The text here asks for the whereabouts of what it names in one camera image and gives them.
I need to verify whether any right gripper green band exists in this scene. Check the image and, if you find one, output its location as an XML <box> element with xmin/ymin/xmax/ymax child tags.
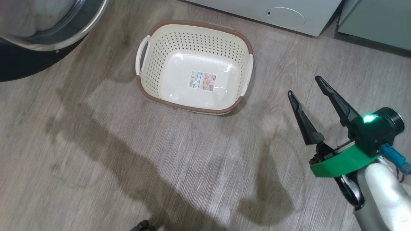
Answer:
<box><xmin>288</xmin><ymin>76</ymin><xmax>381</xmax><ymax>178</ymax></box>

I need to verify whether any washing machine door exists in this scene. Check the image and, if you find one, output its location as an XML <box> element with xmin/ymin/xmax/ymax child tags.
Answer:
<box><xmin>0</xmin><ymin>0</ymin><xmax>110</xmax><ymax>82</ymax></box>

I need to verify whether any white front-load washing machine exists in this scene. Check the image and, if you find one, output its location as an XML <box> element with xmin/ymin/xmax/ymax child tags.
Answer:
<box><xmin>180</xmin><ymin>0</ymin><xmax>343</xmax><ymax>37</ymax></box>

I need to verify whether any round white filter cover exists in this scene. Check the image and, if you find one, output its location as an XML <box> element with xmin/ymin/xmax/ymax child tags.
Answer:
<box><xmin>266</xmin><ymin>7</ymin><xmax>306</xmax><ymax>28</ymax></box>

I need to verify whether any pale green cabinet front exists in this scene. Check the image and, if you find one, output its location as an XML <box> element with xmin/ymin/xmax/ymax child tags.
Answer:
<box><xmin>337</xmin><ymin>0</ymin><xmax>411</xmax><ymax>52</ymax></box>

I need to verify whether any basket product label sticker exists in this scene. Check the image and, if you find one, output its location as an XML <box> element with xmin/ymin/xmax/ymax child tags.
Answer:
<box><xmin>188</xmin><ymin>71</ymin><xmax>217</xmax><ymax>91</ymax></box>

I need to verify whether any cream laundry basket brown rim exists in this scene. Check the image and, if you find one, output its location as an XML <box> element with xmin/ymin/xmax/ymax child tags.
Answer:
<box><xmin>135</xmin><ymin>20</ymin><xmax>254</xmax><ymax>116</ymax></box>

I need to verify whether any blue cable connector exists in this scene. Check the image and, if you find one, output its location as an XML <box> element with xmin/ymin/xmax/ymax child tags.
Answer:
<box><xmin>380</xmin><ymin>143</ymin><xmax>411</xmax><ymax>175</ymax></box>

